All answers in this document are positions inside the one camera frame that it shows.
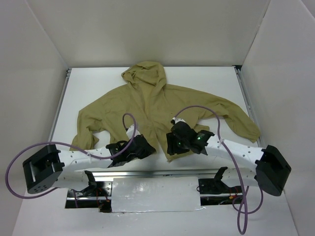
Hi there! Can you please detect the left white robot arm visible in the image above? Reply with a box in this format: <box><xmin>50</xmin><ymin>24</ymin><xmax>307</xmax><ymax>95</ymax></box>
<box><xmin>23</xmin><ymin>134</ymin><xmax>156</xmax><ymax>196</ymax></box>

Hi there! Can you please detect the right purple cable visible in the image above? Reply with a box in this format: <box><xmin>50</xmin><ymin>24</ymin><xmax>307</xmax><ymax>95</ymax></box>
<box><xmin>173</xmin><ymin>105</ymin><xmax>265</xmax><ymax>234</ymax></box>

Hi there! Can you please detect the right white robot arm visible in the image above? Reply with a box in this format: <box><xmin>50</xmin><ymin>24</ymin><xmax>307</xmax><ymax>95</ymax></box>
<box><xmin>166</xmin><ymin>121</ymin><xmax>291</xmax><ymax>196</ymax></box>

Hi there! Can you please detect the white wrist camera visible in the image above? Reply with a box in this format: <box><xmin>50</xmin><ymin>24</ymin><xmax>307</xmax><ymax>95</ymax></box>
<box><xmin>171</xmin><ymin>117</ymin><xmax>186</xmax><ymax>125</ymax></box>
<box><xmin>126</xmin><ymin>124</ymin><xmax>140</xmax><ymax>139</ymax></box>

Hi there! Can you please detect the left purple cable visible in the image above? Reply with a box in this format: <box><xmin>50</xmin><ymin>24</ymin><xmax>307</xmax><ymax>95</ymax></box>
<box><xmin>4</xmin><ymin>113</ymin><xmax>137</xmax><ymax>208</ymax></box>

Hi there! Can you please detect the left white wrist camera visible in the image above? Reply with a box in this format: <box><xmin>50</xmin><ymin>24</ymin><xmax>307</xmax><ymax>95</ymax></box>
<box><xmin>126</xmin><ymin>124</ymin><xmax>140</xmax><ymax>139</ymax></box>

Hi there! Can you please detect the white foam front panel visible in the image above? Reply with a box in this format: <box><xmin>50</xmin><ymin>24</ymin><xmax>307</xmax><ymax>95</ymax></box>
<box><xmin>111</xmin><ymin>177</ymin><xmax>202</xmax><ymax>213</ymax></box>

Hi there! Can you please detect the purple cable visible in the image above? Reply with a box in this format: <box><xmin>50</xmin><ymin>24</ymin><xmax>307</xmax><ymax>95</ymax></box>
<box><xmin>4</xmin><ymin>113</ymin><xmax>137</xmax><ymax>208</ymax></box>
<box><xmin>173</xmin><ymin>105</ymin><xmax>265</xmax><ymax>234</ymax></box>

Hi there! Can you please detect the tan hooded zip jacket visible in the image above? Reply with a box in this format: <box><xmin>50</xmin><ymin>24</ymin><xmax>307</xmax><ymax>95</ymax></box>
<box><xmin>72</xmin><ymin>61</ymin><xmax>260</xmax><ymax>151</ymax></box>

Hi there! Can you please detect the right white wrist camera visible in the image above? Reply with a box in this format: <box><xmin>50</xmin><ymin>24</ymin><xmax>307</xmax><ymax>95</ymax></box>
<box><xmin>171</xmin><ymin>117</ymin><xmax>186</xmax><ymax>125</ymax></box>

